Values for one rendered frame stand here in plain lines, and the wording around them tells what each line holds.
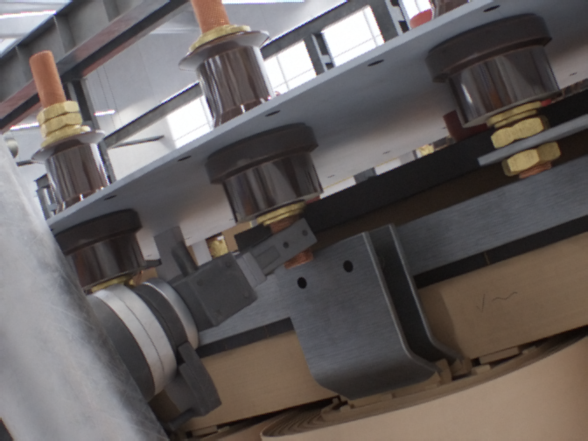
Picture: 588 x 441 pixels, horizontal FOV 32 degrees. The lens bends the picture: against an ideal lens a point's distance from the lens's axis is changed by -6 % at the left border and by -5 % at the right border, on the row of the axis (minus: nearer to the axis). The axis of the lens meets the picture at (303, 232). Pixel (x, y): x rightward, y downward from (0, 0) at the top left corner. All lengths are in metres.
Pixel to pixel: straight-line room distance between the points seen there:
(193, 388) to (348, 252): 0.20
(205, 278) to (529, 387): 0.30
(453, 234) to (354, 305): 0.12
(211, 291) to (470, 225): 0.25
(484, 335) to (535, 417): 0.14
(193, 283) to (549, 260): 0.34
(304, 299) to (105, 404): 0.39
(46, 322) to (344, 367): 0.42
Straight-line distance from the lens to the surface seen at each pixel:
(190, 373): 0.94
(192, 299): 0.92
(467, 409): 0.96
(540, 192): 0.97
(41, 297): 0.72
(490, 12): 0.81
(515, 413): 0.97
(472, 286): 1.07
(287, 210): 1.01
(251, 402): 1.28
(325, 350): 1.06
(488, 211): 0.99
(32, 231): 0.74
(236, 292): 0.93
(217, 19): 1.05
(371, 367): 1.04
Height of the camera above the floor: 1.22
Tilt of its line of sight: 2 degrees up
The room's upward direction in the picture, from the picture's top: 20 degrees counter-clockwise
